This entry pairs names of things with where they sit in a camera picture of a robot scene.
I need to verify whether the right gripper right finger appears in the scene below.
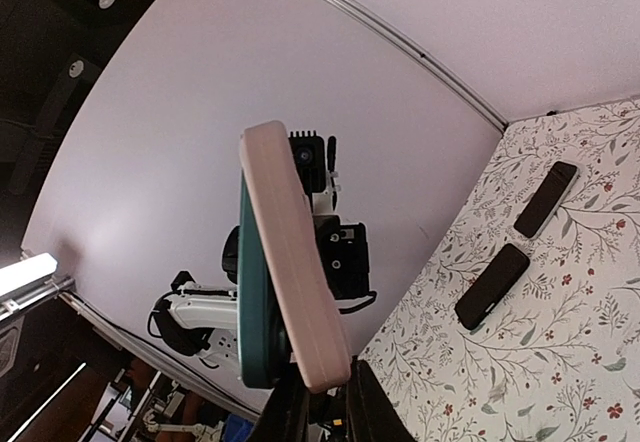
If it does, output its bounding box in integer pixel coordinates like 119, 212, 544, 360
349, 358, 415, 442

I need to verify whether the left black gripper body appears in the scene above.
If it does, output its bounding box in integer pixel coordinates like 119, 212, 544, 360
222, 214, 376, 313

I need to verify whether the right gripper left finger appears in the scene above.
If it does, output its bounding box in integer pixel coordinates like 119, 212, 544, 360
257, 371, 310, 442

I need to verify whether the teal phone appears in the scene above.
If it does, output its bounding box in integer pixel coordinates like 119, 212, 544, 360
237, 181, 292, 389

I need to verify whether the pink phone case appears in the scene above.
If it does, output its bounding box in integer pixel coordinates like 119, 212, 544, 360
240, 120, 351, 393

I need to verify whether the black phone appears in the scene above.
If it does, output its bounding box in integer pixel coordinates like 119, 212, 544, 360
514, 161, 580, 239
454, 243, 530, 331

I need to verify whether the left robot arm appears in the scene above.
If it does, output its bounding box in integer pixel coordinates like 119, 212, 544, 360
147, 216, 377, 377

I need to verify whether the black phone on table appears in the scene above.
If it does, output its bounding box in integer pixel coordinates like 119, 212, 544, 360
454, 243, 530, 331

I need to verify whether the blue storage bin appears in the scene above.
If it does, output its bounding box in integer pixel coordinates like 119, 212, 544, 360
221, 414, 254, 442

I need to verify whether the floral table mat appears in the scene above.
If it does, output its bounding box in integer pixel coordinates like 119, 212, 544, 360
362, 98, 639, 441

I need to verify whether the ceiling light strip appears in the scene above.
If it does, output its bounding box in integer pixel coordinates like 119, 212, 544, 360
0, 253, 58, 297

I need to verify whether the left rear aluminium post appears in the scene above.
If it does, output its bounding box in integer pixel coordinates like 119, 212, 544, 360
323, 0, 509, 133

